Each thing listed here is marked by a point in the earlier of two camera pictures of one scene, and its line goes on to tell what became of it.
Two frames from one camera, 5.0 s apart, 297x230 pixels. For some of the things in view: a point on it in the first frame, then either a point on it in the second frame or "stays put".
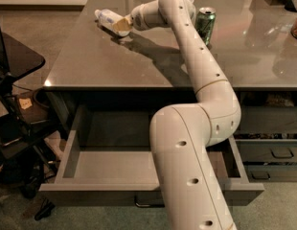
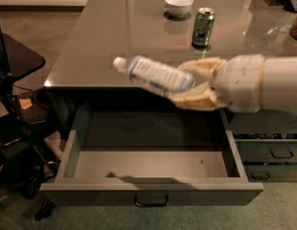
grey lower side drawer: [260, 173] stays put
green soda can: [204, 23] stays put
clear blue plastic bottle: [107, 19] → [152, 73]
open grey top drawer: [111, 162] stays put
